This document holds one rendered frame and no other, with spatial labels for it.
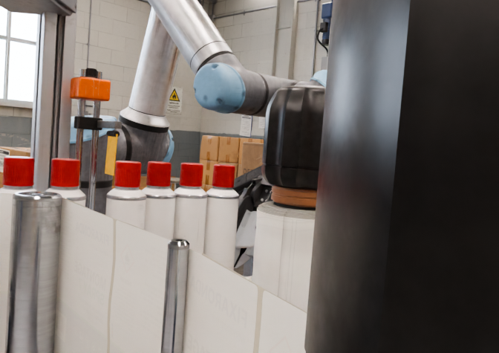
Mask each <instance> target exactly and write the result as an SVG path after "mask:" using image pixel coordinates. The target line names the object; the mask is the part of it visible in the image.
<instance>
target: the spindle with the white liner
mask: <svg viewBox="0 0 499 353"><path fill-rule="evenodd" d="M325 89H326V87H322V86H315V85H294V86H285V87H282V88H279V89H278V90H277V91H276V92H275V93H274V95H273V97H272V98H271V100H270V102H269V104H268V107H267V111H266V117H265V127H264V146H263V156H262V163H263V164H262V166H261V172H262V175H263V177H264V180H265V181H266V182H267V183H268V184H274V186H272V192H273V193H272V194H271V199H272V200H273V201H268V202H265V203H263V204H260V205H258V207H257V221H256V232H255V244H254V256H253V272H252V282H254V283H255V284H256V285H259V286H260V287H262V288H264V289H265V290H267V291H269V292H270V293H272V294H275V295H276V296H278V297H280V298H282V299H284V300H286V301H288V302H289V303H291V304H293V305H295V306H297V307H298V308H300V309H302V310H304V311H306V312H307V304H308V294H309V285H310V268H311V259H312V249H313V232H314V223H315V214H316V196H317V187H318V178H319V161H320V151H321V142H322V125H323V116H324V99H325Z"/></svg>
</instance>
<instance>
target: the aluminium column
mask: <svg viewBox="0 0 499 353"><path fill-rule="evenodd" d="M76 18H77V9H76V13H73V12H72V14H71V16H65V17H64V16H62V25H61V41H60V61H59V96H58V117H57V133H56V156H55V158H69V152H70V138H71V112H72V99H71V98H70V92H71V79H72V78H74V58H75V44H76ZM57 25H58V16H57V13H50V12H46V11H45V12H44V13H42V15H38V18H37V32H36V61H35V75H34V90H33V119H32V133H31V148H30V157H31V158H34V159H35V163H34V179H33V182H34V185H33V188H34V189H35V190H36V191H46V190H48V189H49V188H50V168H51V157H52V145H53V120H54V99H55V80H56V42H57Z"/></svg>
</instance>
